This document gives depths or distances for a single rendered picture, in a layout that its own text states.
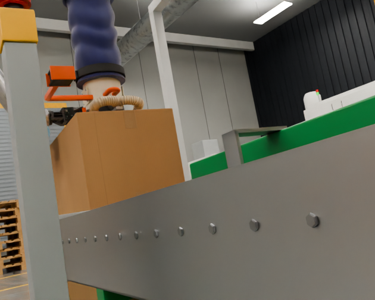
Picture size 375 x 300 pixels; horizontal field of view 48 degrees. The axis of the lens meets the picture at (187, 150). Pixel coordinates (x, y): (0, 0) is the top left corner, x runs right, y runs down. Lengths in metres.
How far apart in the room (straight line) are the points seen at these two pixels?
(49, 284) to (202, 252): 0.34
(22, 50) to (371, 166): 0.71
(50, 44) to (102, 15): 10.80
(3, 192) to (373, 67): 10.37
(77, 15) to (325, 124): 1.62
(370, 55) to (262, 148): 12.70
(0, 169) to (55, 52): 3.68
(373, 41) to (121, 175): 12.04
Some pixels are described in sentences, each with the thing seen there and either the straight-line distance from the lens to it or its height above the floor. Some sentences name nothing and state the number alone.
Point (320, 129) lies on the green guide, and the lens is 0.54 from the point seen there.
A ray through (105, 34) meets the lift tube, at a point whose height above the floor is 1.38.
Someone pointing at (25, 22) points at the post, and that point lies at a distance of 0.93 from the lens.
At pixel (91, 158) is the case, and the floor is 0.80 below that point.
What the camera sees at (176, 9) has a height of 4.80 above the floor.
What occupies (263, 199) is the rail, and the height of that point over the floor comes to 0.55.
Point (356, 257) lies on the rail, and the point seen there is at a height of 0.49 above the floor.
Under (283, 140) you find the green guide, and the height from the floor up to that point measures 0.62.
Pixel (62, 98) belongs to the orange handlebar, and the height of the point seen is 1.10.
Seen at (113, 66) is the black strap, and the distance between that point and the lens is 1.93.
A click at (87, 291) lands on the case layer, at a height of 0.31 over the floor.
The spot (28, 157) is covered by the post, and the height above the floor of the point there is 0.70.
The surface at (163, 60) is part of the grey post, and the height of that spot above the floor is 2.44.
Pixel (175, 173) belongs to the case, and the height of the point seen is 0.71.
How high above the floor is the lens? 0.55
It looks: 8 degrees up
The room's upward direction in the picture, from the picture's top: 10 degrees counter-clockwise
